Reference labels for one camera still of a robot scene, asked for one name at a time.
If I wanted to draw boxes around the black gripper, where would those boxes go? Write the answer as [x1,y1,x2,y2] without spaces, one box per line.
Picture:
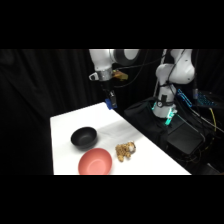
[99,79,118,109]

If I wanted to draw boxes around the black bowl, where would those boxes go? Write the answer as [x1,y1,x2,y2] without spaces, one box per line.
[70,126,98,149]

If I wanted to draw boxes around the pink bowl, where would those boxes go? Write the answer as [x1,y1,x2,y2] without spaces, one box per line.
[77,147,114,176]

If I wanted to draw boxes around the yellow connector on wrist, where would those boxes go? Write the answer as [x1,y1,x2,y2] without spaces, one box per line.
[112,69,129,82]

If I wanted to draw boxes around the tan plush toy animal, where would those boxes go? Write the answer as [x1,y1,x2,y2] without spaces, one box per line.
[115,141,138,163]

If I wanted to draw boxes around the black robot stand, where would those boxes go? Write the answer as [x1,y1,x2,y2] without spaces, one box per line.
[123,97,206,156]

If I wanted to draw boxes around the blue electronics board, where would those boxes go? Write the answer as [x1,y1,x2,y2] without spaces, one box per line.
[176,87,218,109]

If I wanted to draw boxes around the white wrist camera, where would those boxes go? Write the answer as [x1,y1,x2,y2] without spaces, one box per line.
[88,71,101,82]

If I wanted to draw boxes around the yellow cable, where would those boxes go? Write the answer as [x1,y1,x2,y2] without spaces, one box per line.
[208,107,218,133]

